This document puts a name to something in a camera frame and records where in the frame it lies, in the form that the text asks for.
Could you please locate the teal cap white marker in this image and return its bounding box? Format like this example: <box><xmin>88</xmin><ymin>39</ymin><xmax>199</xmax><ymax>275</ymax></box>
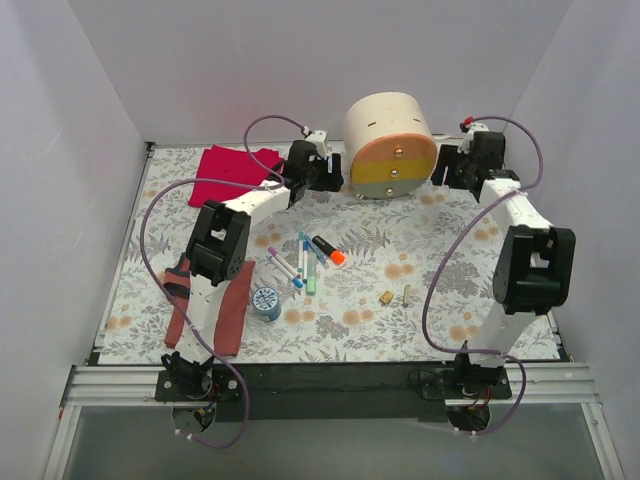
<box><xmin>297</xmin><ymin>231</ymin><xmax>304</xmax><ymax>274</ymax></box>

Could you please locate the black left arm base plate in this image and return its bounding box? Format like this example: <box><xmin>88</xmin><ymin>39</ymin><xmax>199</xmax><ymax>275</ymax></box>
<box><xmin>154</xmin><ymin>369</ymin><xmax>243</xmax><ymax>402</ymax></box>

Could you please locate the blue cap white marker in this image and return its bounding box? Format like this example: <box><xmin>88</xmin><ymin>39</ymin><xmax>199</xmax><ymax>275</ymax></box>
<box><xmin>269</xmin><ymin>256</ymin><xmax>304</xmax><ymax>289</ymax></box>

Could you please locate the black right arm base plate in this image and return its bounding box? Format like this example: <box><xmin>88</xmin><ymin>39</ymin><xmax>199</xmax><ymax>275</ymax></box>
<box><xmin>412</xmin><ymin>366</ymin><xmax>512</xmax><ymax>400</ymax></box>

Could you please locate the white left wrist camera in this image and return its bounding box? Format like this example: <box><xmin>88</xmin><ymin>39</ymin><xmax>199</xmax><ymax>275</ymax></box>
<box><xmin>303</xmin><ymin>127</ymin><xmax>332</xmax><ymax>160</ymax></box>

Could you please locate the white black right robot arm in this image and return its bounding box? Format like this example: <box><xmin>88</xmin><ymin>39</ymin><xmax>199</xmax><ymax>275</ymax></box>
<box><xmin>431</xmin><ymin>122</ymin><xmax>576</xmax><ymax>398</ymax></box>

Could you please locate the rust brown folded garment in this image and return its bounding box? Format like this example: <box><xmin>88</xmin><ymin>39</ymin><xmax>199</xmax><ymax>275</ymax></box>
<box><xmin>163</xmin><ymin>256</ymin><xmax>255</xmax><ymax>363</ymax></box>

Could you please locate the black orange highlighter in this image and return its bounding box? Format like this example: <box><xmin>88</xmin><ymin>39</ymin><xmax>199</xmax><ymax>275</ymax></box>
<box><xmin>312</xmin><ymin>235</ymin><xmax>346</xmax><ymax>265</ymax></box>

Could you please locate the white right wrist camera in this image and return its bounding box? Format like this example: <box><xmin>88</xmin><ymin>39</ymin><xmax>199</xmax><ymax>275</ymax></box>
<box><xmin>458</xmin><ymin>117</ymin><xmax>487</xmax><ymax>154</ymax></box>

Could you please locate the blue pen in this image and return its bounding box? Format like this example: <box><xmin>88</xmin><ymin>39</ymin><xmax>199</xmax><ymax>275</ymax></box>
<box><xmin>304</xmin><ymin>236</ymin><xmax>329</xmax><ymax>269</ymax></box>

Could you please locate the floral patterned table mat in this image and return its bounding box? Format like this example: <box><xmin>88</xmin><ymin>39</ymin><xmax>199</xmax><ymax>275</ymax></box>
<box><xmin>97</xmin><ymin>139</ymin><xmax>561</xmax><ymax>365</ymax></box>

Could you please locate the aluminium frame rail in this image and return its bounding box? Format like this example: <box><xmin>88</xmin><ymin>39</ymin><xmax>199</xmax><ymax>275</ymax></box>
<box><xmin>45</xmin><ymin>362</ymin><xmax>624</xmax><ymax>479</ymax></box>

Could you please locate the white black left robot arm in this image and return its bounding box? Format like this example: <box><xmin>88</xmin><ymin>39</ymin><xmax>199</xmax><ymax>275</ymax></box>
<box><xmin>160</xmin><ymin>140</ymin><xmax>344</xmax><ymax>400</ymax></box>

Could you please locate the blue patterned tape roll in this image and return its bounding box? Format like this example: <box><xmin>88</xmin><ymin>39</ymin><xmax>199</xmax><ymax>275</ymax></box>
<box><xmin>251</xmin><ymin>287</ymin><xmax>281</xmax><ymax>322</ymax></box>

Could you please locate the small brass sharpener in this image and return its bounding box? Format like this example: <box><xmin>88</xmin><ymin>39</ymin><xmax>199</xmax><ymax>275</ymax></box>
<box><xmin>379</xmin><ymin>291</ymin><xmax>394</xmax><ymax>305</ymax></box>

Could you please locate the purple cap white marker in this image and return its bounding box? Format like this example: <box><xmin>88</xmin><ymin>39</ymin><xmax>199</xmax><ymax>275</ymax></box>
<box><xmin>268</xmin><ymin>247</ymin><xmax>302</xmax><ymax>280</ymax></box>

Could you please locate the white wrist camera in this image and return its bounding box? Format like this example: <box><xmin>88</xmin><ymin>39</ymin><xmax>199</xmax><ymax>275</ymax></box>
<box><xmin>303</xmin><ymin>127</ymin><xmax>332</xmax><ymax>160</ymax></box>
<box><xmin>458</xmin><ymin>117</ymin><xmax>487</xmax><ymax>154</ymax></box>

